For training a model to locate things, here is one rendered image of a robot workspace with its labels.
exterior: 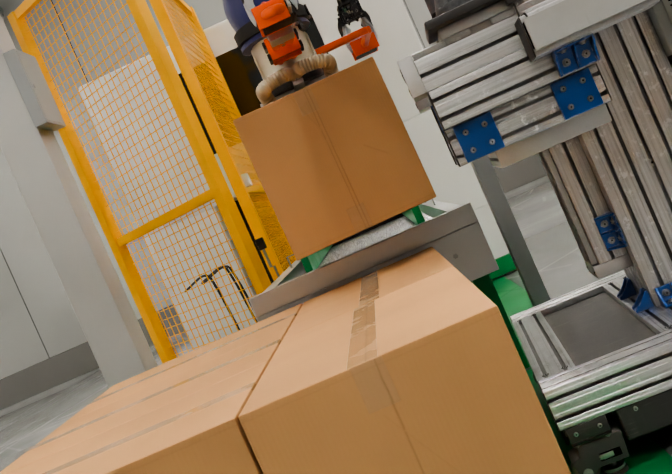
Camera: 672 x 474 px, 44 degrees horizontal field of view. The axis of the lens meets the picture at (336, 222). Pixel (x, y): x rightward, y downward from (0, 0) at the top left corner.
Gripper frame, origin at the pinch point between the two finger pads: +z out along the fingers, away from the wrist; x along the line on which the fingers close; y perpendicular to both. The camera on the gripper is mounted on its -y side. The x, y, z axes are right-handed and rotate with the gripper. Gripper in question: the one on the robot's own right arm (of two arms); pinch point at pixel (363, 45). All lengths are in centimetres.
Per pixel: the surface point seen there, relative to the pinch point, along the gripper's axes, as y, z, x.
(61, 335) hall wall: -920, 59, -454
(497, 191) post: -18, 63, 24
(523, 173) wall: -807, 111, 216
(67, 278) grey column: -38, 28, -133
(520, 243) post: -17, 83, 24
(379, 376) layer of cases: 161, 68, -36
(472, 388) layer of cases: 162, 74, -25
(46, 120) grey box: -36, -28, -115
